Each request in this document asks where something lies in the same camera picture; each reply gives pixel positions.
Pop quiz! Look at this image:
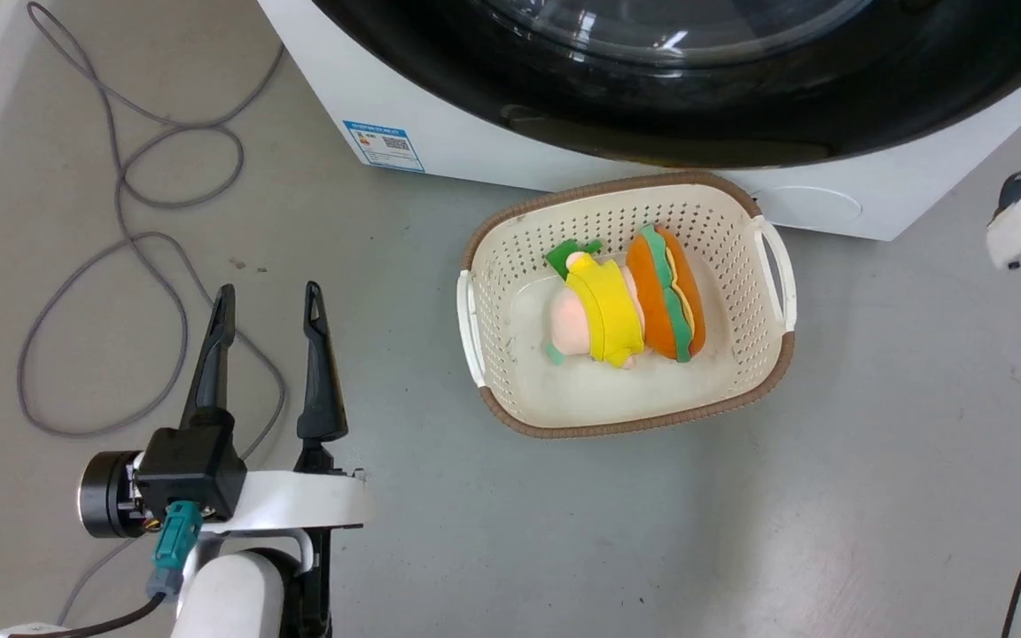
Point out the white washing machine body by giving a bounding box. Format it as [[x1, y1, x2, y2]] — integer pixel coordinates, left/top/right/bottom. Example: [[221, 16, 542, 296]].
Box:
[[255, 0, 1021, 242]]

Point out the orange plush burger toy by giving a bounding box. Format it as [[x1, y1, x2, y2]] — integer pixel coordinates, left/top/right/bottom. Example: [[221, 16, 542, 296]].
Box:
[[625, 224, 707, 363]]

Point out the black round washing machine door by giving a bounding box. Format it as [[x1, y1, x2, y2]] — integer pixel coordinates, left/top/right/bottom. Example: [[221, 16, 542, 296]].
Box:
[[311, 0, 1021, 170]]

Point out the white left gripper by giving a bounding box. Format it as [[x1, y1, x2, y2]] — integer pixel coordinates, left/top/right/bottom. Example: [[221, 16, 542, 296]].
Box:
[[78, 281, 377, 538]]

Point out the doll in yellow dress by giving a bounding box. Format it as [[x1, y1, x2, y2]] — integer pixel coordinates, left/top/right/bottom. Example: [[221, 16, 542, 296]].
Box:
[[546, 237, 650, 370]]

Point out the grey cable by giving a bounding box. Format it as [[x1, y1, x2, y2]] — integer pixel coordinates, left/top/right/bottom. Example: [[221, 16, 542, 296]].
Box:
[[17, 0, 288, 626]]

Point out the black cable with teal connector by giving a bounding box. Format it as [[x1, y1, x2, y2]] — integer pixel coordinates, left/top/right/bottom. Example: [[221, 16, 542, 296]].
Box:
[[5, 500, 204, 638]]

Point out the cream perforated laundry basket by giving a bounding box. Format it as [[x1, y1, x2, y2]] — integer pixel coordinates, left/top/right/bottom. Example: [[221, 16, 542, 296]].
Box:
[[456, 171, 798, 440]]

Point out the round white filter cover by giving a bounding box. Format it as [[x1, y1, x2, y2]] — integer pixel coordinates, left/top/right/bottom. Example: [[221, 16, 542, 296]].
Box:
[[748, 184, 864, 237]]

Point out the blue white energy label sticker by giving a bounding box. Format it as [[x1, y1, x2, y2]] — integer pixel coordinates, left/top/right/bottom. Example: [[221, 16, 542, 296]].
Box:
[[342, 121, 425, 173]]

